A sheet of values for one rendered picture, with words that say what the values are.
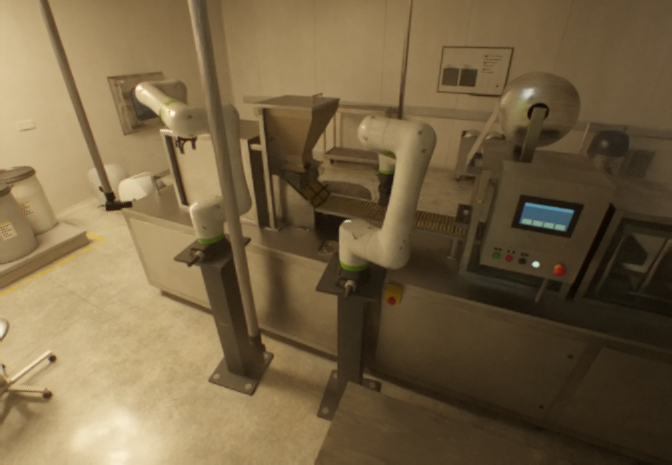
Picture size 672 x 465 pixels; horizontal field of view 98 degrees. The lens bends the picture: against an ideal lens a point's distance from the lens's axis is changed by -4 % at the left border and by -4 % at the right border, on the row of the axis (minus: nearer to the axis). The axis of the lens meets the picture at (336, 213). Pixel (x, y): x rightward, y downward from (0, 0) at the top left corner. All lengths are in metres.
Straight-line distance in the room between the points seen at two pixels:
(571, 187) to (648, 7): 4.38
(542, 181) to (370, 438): 1.02
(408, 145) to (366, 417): 0.90
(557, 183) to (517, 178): 0.12
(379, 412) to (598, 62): 4.96
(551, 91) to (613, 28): 3.99
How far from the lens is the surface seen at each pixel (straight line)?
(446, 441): 1.23
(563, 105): 1.49
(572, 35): 5.32
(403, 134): 1.05
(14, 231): 3.81
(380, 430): 1.20
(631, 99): 5.59
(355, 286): 1.23
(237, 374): 2.20
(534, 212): 1.30
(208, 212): 1.46
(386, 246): 1.11
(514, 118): 1.47
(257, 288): 2.02
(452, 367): 1.85
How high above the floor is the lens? 1.77
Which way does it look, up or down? 28 degrees down
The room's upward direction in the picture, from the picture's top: straight up
